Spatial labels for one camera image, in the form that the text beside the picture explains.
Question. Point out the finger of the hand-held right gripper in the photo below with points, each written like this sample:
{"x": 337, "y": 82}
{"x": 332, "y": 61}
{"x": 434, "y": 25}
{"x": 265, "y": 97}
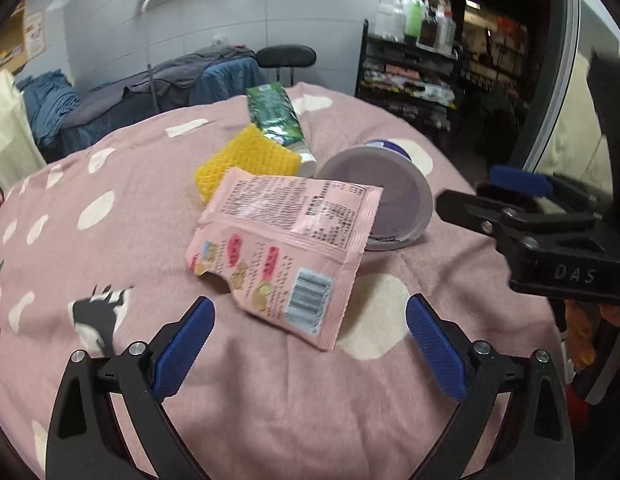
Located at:
{"x": 470, "y": 210}
{"x": 520, "y": 180}

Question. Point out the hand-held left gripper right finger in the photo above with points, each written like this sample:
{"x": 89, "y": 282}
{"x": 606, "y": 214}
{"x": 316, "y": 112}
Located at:
{"x": 437, "y": 355}

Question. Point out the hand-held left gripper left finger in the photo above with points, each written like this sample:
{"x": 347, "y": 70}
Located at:
{"x": 184, "y": 350}

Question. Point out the pink snack packet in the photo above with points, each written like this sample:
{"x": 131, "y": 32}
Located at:
{"x": 270, "y": 240}

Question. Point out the person's right hand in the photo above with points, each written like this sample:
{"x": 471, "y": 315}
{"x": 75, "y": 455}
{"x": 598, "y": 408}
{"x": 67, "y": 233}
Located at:
{"x": 582, "y": 335}

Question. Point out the white plastic cup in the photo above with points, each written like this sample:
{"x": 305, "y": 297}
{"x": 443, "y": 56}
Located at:
{"x": 375, "y": 190}

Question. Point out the black storage cart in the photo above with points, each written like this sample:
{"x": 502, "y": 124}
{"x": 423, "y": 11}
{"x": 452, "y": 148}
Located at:
{"x": 405, "y": 75}

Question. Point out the glass door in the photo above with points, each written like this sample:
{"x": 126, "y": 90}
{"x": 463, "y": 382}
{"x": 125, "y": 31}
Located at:
{"x": 597, "y": 20}

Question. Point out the group of pump bottles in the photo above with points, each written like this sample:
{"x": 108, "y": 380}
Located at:
{"x": 415, "y": 15}

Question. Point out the yellow foam net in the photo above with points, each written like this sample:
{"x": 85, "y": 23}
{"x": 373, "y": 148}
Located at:
{"x": 250, "y": 155}

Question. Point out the green snack packet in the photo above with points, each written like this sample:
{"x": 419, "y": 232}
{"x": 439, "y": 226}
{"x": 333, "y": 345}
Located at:
{"x": 275, "y": 110}

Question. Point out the black stool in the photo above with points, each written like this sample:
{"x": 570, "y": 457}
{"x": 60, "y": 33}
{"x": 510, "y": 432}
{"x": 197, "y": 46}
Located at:
{"x": 285, "y": 55}

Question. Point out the massage bed with grey sheet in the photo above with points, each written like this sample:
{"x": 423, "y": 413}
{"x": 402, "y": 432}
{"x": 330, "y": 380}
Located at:
{"x": 189, "y": 75}

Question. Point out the blue bedding pile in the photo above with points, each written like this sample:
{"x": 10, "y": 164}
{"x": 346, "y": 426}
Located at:
{"x": 47, "y": 105}

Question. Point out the cream towel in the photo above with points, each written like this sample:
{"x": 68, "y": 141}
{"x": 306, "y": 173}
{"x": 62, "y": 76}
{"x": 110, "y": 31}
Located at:
{"x": 9, "y": 125}

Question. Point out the wooden cubby shelf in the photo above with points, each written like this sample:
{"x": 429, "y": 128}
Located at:
{"x": 12, "y": 40}

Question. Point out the black door frame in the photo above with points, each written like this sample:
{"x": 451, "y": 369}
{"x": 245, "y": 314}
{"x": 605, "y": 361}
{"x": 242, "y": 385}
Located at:
{"x": 552, "y": 35}

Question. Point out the wall poster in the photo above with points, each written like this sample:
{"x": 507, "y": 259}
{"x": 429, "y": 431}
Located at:
{"x": 33, "y": 32}

